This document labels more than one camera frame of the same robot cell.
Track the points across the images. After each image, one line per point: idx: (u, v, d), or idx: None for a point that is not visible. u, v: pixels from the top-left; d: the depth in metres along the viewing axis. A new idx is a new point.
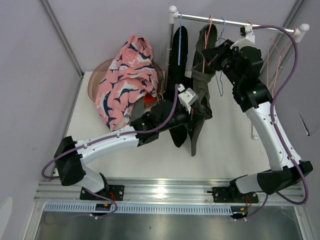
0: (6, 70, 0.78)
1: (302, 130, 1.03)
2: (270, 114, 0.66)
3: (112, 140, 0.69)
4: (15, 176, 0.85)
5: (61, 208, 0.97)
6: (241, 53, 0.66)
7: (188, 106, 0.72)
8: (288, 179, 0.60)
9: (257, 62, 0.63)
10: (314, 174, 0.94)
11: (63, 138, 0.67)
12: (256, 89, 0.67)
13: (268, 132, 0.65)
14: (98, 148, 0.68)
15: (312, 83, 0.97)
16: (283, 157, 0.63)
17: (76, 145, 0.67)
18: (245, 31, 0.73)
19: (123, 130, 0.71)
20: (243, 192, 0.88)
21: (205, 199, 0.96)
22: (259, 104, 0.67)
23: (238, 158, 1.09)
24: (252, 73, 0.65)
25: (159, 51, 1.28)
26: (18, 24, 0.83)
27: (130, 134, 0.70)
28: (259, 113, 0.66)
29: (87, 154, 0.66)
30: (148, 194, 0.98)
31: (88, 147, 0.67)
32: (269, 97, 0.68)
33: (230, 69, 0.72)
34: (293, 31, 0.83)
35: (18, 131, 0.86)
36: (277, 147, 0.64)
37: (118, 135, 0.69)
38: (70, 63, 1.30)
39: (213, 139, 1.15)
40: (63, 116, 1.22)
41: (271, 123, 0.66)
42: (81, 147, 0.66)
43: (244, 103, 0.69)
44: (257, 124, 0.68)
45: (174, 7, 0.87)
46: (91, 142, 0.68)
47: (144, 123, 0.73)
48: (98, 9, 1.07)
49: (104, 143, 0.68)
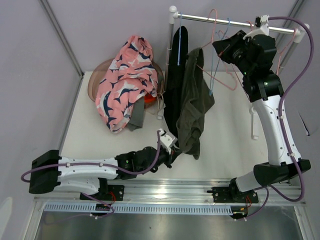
0: (6, 70, 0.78)
1: (302, 130, 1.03)
2: (278, 108, 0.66)
3: (94, 167, 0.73)
4: (15, 175, 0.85)
5: (61, 208, 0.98)
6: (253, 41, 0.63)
7: (168, 148, 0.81)
8: (284, 175, 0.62)
9: (270, 50, 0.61)
10: (314, 174, 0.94)
11: (48, 151, 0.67)
12: (268, 80, 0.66)
13: (273, 126, 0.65)
14: (78, 171, 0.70)
15: (312, 84, 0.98)
16: (283, 154, 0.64)
17: (59, 161, 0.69)
18: (260, 21, 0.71)
19: (107, 161, 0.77)
20: (242, 190, 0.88)
21: (205, 199, 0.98)
22: (268, 96, 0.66)
23: (238, 156, 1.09)
24: (264, 61, 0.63)
25: (160, 51, 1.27)
26: (18, 23, 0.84)
27: (112, 168, 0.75)
28: (268, 106, 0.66)
29: (65, 173, 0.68)
30: (149, 194, 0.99)
31: (69, 167, 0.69)
32: (280, 90, 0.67)
33: (242, 59, 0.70)
34: (293, 31, 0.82)
35: (18, 131, 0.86)
36: (278, 142, 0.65)
37: (101, 164, 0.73)
38: (70, 63, 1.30)
39: (214, 136, 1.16)
40: (63, 116, 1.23)
41: (277, 117, 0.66)
42: (63, 165, 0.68)
43: (253, 93, 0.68)
44: (263, 116, 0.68)
45: (174, 7, 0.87)
46: (74, 163, 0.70)
47: (127, 162, 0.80)
48: (98, 9, 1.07)
49: (85, 168, 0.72)
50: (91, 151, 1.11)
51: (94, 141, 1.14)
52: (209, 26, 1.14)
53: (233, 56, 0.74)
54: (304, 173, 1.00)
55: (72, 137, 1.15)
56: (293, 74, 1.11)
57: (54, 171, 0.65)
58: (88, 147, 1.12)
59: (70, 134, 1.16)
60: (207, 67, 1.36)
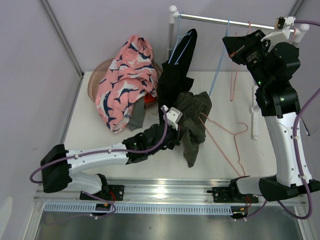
0: (6, 70, 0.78)
1: (302, 130, 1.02)
2: (293, 127, 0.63)
3: (102, 154, 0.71)
4: (16, 175, 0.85)
5: (61, 208, 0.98)
6: (275, 53, 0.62)
7: (174, 124, 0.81)
8: (293, 196, 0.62)
9: (291, 64, 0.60)
10: (314, 175, 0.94)
11: (54, 146, 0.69)
12: (285, 96, 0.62)
13: (286, 146, 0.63)
14: (88, 161, 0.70)
15: (312, 84, 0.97)
16: (294, 175, 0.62)
17: (67, 154, 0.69)
18: (285, 22, 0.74)
19: (115, 146, 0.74)
20: (243, 192, 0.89)
21: (205, 199, 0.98)
22: (283, 114, 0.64)
23: (239, 158, 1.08)
24: (284, 76, 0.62)
25: (160, 51, 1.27)
26: (18, 24, 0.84)
27: (121, 151, 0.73)
28: (282, 124, 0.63)
29: (76, 165, 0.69)
30: (149, 194, 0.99)
31: (78, 158, 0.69)
32: (297, 107, 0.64)
33: (256, 66, 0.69)
34: (293, 31, 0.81)
35: (17, 131, 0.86)
36: (290, 163, 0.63)
37: (109, 150, 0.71)
38: (70, 63, 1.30)
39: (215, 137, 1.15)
40: (63, 116, 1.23)
41: (291, 137, 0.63)
42: (72, 157, 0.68)
43: (267, 108, 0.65)
44: (274, 130, 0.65)
45: (174, 7, 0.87)
46: (82, 153, 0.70)
47: (136, 143, 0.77)
48: (98, 9, 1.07)
49: (95, 155, 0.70)
50: None
51: (94, 141, 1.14)
52: (209, 26, 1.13)
53: (247, 59, 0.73)
54: None
55: (72, 137, 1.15)
56: None
57: (63, 165, 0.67)
58: (89, 146, 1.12)
59: (70, 134, 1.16)
60: (207, 67, 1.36)
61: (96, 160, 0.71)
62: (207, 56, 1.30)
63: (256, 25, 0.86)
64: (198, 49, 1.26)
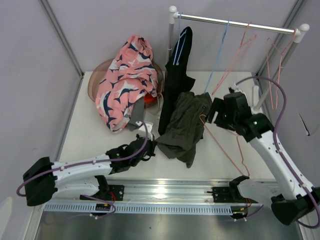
0: (6, 70, 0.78)
1: (302, 130, 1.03)
2: (275, 143, 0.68)
3: (87, 166, 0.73)
4: (16, 175, 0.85)
5: (61, 208, 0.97)
6: (225, 97, 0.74)
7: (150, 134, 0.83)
8: (304, 208, 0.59)
9: (239, 97, 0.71)
10: (313, 175, 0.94)
11: (40, 159, 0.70)
12: (257, 120, 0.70)
13: (275, 161, 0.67)
14: (74, 173, 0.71)
15: (312, 84, 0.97)
16: (295, 186, 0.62)
17: (53, 166, 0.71)
18: (232, 88, 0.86)
19: (99, 158, 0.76)
20: (244, 196, 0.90)
21: (205, 199, 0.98)
22: (261, 133, 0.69)
23: (240, 158, 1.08)
24: (241, 105, 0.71)
25: (159, 51, 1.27)
26: (18, 23, 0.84)
27: (106, 162, 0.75)
28: (264, 143, 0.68)
29: (61, 177, 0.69)
30: (149, 194, 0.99)
31: (64, 170, 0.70)
32: (270, 126, 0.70)
33: (227, 116, 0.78)
34: (293, 31, 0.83)
35: (17, 131, 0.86)
36: (286, 174, 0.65)
37: (94, 161, 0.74)
38: (69, 63, 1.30)
39: (218, 139, 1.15)
40: (63, 116, 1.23)
41: (277, 151, 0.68)
42: (58, 169, 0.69)
43: (247, 134, 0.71)
44: (261, 151, 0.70)
45: (174, 7, 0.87)
46: (67, 165, 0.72)
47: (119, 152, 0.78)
48: (98, 9, 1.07)
49: (80, 168, 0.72)
50: (91, 151, 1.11)
51: (94, 141, 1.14)
52: (209, 26, 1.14)
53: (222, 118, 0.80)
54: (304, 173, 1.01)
55: (72, 137, 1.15)
56: (293, 74, 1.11)
57: (49, 177, 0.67)
58: (89, 147, 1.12)
59: (70, 134, 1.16)
60: (207, 67, 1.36)
61: (82, 172, 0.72)
62: (207, 56, 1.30)
63: (257, 25, 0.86)
64: (198, 50, 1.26)
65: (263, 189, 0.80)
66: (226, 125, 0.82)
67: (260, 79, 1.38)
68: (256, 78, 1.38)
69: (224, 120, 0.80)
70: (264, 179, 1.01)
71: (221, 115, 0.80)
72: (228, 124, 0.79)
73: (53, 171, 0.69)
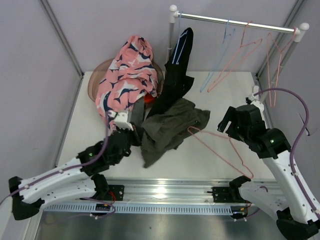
0: (6, 69, 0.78)
1: (302, 129, 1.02)
2: (290, 164, 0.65)
3: (53, 178, 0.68)
4: (15, 175, 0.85)
5: (61, 208, 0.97)
6: (238, 110, 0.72)
7: (128, 124, 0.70)
8: (313, 233, 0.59)
9: (254, 111, 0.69)
10: (314, 175, 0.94)
11: (9, 180, 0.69)
12: (273, 137, 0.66)
13: (290, 184, 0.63)
14: (40, 187, 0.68)
15: (312, 83, 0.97)
16: (307, 211, 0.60)
17: (20, 185, 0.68)
18: (249, 99, 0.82)
19: (69, 164, 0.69)
20: (245, 198, 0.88)
21: (205, 199, 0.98)
22: (277, 154, 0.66)
23: (239, 159, 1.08)
24: (255, 120, 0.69)
25: (159, 51, 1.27)
26: (18, 23, 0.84)
27: (74, 169, 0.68)
28: (279, 164, 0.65)
29: (29, 195, 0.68)
30: (149, 194, 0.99)
31: (29, 188, 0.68)
32: (288, 145, 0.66)
33: (240, 129, 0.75)
34: (293, 30, 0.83)
35: (17, 131, 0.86)
36: (300, 198, 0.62)
37: (60, 171, 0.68)
38: (69, 63, 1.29)
39: (208, 143, 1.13)
40: (62, 116, 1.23)
41: (292, 174, 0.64)
42: (22, 189, 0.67)
43: (261, 152, 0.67)
44: (276, 172, 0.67)
45: (174, 6, 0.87)
46: (33, 182, 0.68)
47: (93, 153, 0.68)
48: (98, 8, 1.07)
49: (46, 182, 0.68)
50: None
51: (94, 141, 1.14)
52: (209, 26, 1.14)
53: (235, 130, 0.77)
54: (304, 172, 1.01)
55: (72, 137, 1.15)
56: (293, 73, 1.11)
57: (17, 198, 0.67)
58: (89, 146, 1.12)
59: (70, 134, 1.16)
60: (207, 67, 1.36)
61: (49, 185, 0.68)
62: (207, 56, 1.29)
63: (257, 25, 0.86)
64: (198, 49, 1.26)
65: (266, 198, 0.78)
66: (238, 136, 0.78)
67: (260, 79, 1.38)
68: (256, 78, 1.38)
69: (237, 131, 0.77)
70: (264, 179, 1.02)
71: (234, 125, 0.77)
72: (239, 136, 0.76)
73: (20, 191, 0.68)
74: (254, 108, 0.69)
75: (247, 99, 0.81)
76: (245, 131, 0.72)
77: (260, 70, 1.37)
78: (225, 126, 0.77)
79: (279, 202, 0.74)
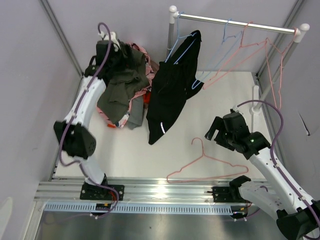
0: (6, 70, 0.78)
1: (302, 130, 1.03)
2: (272, 158, 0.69)
3: (87, 96, 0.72)
4: (16, 175, 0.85)
5: (61, 208, 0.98)
6: (223, 117, 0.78)
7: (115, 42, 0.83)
8: (306, 221, 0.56)
9: (235, 118, 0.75)
10: (313, 175, 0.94)
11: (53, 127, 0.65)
12: (254, 138, 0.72)
13: (275, 177, 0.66)
14: (85, 108, 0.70)
15: (312, 83, 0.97)
16: (294, 199, 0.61)
17: (67, 120, 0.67)
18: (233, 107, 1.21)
19: (86, 83, 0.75)
20: (244, 197, 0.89)
21: (206, 199, 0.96)
22: (259, 150, 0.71)
23: (239, 159, 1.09)
24: (239, 125, 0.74)
25: (159, 51, 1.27)
26: (19, 24, 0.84)
27: (95, 82, 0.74)
28: (261, 159, 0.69)
29: (83, 119, 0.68)
30: (148, 194, 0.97)
31: (77, 115, 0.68)
32: (267, 143, 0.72)
33: (228, 135, 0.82)
34: (293, 31, 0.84)
35: (18, 131, 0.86)
36: (285, 189, 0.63)
37: (86, 90, 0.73)
38: (70, 64, 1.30)
39: (183, 170, 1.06)
40: (62, 116, 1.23)
41: (274, 166, 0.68)
42: (73, 118, 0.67)
43: (245, 152, 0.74)
44: (261, 168, 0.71)
45: (174, 7, 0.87)
46: (75, 109, 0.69)
47: (95, 66, 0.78)
48: (98, 9, 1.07)
49: (84, 102, 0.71)
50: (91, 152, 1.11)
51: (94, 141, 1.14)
52: (209, 26, 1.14)
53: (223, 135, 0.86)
54: (303, 172, 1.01)
55: None
56: (293, 74, 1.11)
57: (77, 127, 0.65)
58: None
59: None
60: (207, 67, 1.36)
61: (88, 104, 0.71)
62: (207, 56, 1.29)
63: (257, 25, 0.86)
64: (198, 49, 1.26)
65: (267, 198, 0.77)
66: (226, 141, 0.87)
67: (260, 79, 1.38)
68: (256, 78, 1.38)
69: (225, 137, 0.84)
70: (263, 179, 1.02)
71: (223, 132, 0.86)
72: (228, 141, 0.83)
73: (71, 123, 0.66)
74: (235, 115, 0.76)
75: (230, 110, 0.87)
76: (232, 136, 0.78)
77: (260, 71, 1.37)
78: (213, 134, 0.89)
79: (279, 202, 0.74)
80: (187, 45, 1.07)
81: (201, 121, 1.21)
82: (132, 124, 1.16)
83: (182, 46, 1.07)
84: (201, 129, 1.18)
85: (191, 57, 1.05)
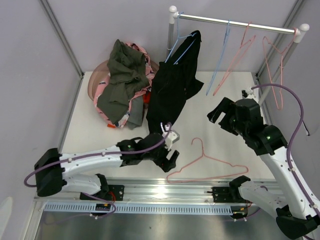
0: (7, 70, 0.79)
1: (302, 130, 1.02)
2: (287, 160, 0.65)
3: (96, 157, 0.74)
4: (15, 175, 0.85)
5: (59, 208, 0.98)
6: (237, 105, 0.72)
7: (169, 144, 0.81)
8: (313, 228, 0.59)
9: (253, 107, 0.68)
10: (314, 175, 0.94)
11: (48, 150, 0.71)
12: (270, 134, 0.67)
13: (288, 181, 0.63)
14: (81, 163, 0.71)
15: (312, 83, 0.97)
16: (305, 206, 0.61)
17: (61, 158, 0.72)
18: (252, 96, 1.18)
19: (109, 150, 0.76)
20: (244, 197, 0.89)
21: (205, 199, 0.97)
22: (274, 150, 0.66)
23: (239, 159, 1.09)
24: (254, 116, 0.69)
25: (159, 51, 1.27)
26: (19, 24, 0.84)
27: (115, 155, 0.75)
28: (276, 160, 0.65)
29: (69, 169, 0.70)
30: (148, 194, 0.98)
31: (72, 162, 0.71)
32: (284, 142, 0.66)
33: (236, 124, 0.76)
34: (293, 31, 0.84)
35: (17, 130, 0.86)
36: (298, 195, 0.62)
37: (103, 153, 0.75)
38: (69, 64, 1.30)
39: (183, 170, 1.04)
40: (62, 116, 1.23)
41: (289, 170, 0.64)
42: (65, 161, 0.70)
43: (258, 148, 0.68)
44: (273, 168, 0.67)
45: (174, 7, 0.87)
46: (75, 157, 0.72)
47: (131, 146, 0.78)
48: (98, 9, 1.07)
49: (89, 158, 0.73)
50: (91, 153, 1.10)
51: (94, 142, 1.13)
52: (209, 26, 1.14)
53: (230, 122, 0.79)
54: (303, 172, 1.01)
55: (71, 137, 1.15)
56: (293, 74, 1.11)
57: (55, 169, 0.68)
58: (87, 146, 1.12)
59: (70, 134, 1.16)
60: (208, 67, 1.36)
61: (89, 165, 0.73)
62: (207, 56, 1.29)
63: (257, 25, 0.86)
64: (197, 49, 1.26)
65: (266, 196, 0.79)
66: (232, 129, 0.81)
67: (260, 79, 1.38)
68: (256, 78, 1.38)
69: (232, 124, 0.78)
70: (263, 179, 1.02)
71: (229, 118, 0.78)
72: (235, 129, 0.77)
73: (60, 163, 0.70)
74: (252, 103, 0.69)
75: (242, 92, 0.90)
76: (242, 127, 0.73)
77: (260, 70, 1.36)
78: (217, 118, 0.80)
79: (278, 200, 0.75)
80: (186, 45, 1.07)
81: (200, 121, 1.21)
82: (132, 124, 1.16)
83: (182, 46, 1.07)
84: (201, 129, 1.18)
85: (191, 57, 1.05)
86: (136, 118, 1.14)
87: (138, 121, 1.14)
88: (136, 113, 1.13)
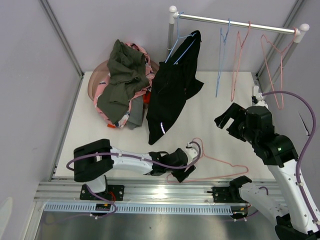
0: (7, 70, 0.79)
1: (302, 130, 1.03)
2: (296, 174, 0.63)
3: (135, 160, 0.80)
4: (15, 175, 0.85)
5: (61, 208, 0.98)
6: (248, 111, 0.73)
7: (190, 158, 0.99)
8: None
9: (265, 116, 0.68)
10: (313, 175, 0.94)
11: (102, 139, 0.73)
12: (281, 145, 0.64)
13: (294, 194, 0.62)
14: (126, 161, 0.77)
15: (312, 83, 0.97)
16: (308, 221, 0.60)
17: (111, 150, 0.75)
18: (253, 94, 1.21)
19: (145, 156, 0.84)
20: (243, 198, 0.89)
21: (205, 199, 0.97)
22: (284, 162, 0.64)
23: (239, 159, 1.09)
24: (265, 125, 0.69)
25: (159, 51, 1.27)
26: (19, 24, 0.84)
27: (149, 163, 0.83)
28: (284, 173, 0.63)
29: (116, 163, 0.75)
30: (148, 194, 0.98)
31: (120, 157, 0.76)
32: (295, 153, 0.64)
33: (244, 130, 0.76)
34: (293, 31, 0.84)
35: (18, 130, 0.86)
36: (302, 209, 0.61)
37: (142, 158, 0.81)
38: (70, 64, 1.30)
39: None
40: (63, 116, 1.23)
41: (296, 183, 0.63)
42: (116, 154, 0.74)
43: (267, 158, 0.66)
44: (280, 179, 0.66)
45: (174, 7, 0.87)
46: (124, 154, 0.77)
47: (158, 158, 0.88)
48: (98, 9, 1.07)
49: (132, 158, 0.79)
50: None
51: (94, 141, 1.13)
52: (209, 26, 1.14)
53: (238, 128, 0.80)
54: (303, 172, 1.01)
55: (71, 137, 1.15)
56: (293, 74, 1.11)
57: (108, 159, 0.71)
58: None
59: (70, 134, 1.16)
60: (208, 67, 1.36)
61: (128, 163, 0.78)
62: (207, 56, 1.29)
63: (257, 25, 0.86)
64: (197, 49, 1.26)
65: (267, 201, 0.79)
66: (239, 134, 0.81)
67: (260, 79, 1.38)
68: (256, 78, 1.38)
69: (240, 129, 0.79)
70: (264, 179, 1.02)
71: (238, 124, 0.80)
72: (240, 134, 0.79)
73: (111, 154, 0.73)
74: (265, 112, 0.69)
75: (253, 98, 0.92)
76: (250, 132, 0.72)
77: (260, 70, 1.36)
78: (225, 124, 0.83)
79: (279, 208, 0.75)
80: (186, 45, 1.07)
81: (200, 121, 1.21)
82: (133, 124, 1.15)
83: (182, 46, 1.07)
84: (201, 129, 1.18)
85: (191, 57, 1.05)
86: (136, 118, 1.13)
87: (137, 121, 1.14)
88: (136, 113, 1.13)
